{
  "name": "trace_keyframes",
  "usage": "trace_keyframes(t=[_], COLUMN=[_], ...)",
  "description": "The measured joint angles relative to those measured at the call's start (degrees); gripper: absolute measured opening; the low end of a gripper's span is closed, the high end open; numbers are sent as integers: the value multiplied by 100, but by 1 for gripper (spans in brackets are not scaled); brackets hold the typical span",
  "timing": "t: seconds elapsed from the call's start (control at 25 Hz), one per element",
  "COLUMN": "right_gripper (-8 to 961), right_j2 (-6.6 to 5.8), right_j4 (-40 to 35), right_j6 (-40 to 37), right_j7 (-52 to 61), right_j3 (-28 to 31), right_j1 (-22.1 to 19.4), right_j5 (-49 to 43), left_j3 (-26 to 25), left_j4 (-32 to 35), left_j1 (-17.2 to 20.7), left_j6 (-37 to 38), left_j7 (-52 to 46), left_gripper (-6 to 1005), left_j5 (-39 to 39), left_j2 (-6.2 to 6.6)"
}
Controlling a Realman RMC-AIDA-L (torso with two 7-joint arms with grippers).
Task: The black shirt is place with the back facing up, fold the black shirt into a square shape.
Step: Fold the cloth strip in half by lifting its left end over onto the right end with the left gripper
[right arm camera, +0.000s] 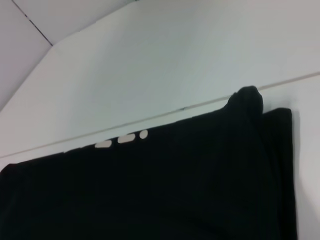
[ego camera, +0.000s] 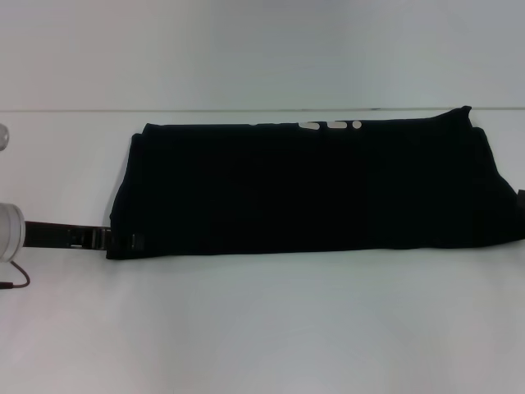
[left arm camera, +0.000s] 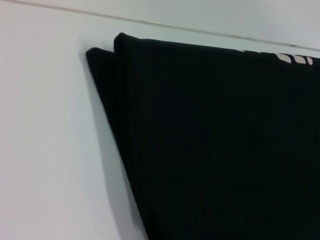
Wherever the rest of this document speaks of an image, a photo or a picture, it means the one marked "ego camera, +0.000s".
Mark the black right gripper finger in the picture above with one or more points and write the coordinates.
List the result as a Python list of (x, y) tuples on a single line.
[(521, 198)]

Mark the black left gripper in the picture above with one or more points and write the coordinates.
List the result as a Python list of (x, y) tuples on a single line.
[(61, 236)]

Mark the black t-shirt with white print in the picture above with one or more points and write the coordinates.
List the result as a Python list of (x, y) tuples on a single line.
[(307, 184)]

